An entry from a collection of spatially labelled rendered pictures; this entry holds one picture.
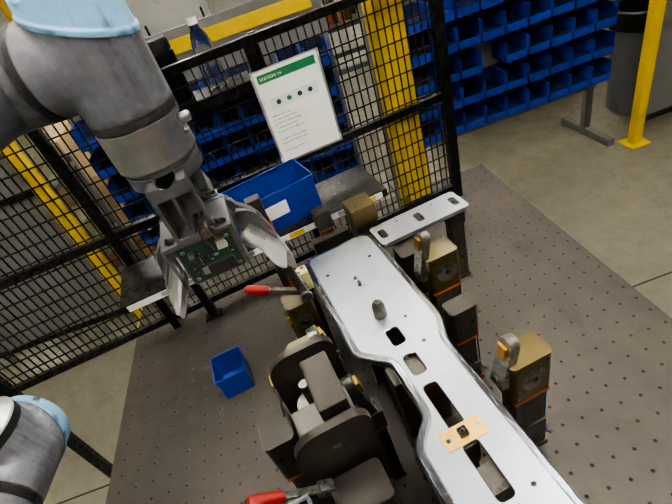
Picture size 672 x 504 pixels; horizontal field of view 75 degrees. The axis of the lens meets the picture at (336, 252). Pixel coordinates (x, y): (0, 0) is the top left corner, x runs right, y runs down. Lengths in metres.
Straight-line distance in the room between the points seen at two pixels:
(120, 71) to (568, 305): 1.31
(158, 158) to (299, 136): 1.12
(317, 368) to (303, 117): 0.94
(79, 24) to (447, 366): 0.81
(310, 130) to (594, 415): 1.13
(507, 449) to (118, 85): 0.76
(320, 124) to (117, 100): 1.16
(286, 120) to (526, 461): 1.13
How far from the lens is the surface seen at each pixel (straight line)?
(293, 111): 1.47
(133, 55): 0.39
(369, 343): 1.01
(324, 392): 0.73
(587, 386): 1.29
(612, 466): 1.20
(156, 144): 0.40
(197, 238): 0.43
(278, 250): 0.52
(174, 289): 0.54
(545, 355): 0.91
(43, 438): 0.83
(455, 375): 0.93
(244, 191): 1.48
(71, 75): 0.40
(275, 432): 0.86
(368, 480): 0.77
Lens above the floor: 1.77
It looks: 37 degrees down
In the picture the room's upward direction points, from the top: 19 degrees counter-clockwise
